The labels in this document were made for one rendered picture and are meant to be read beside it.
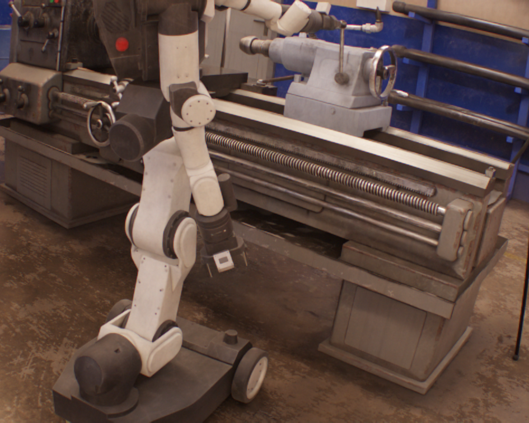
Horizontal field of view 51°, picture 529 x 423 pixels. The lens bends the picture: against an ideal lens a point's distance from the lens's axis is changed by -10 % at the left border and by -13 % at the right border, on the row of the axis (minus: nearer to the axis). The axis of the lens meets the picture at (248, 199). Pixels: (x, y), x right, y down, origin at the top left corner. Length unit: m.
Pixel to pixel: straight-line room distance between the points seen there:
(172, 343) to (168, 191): 0.46
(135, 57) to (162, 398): 0.98
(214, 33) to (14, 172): 3.54
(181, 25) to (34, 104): 2.09
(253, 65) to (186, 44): 5.08
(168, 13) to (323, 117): 1.18
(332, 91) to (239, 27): 4.22
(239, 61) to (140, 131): 5.05
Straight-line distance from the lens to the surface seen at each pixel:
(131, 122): 1.52
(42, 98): 3.31
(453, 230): 2.01
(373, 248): 2.28
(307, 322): 2.67
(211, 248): 1.64
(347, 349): 2.43
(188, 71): 1.37
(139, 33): 1.50
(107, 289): 2.76
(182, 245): 1.73
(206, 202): 1.52
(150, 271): 1.83
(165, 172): 1.70
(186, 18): 1.33
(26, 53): 3.66
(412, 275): 2.19
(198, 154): 1.47
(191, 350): 2.07
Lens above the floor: 1.32
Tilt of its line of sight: 19 degrees down
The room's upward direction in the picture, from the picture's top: 7 degrees clockwise
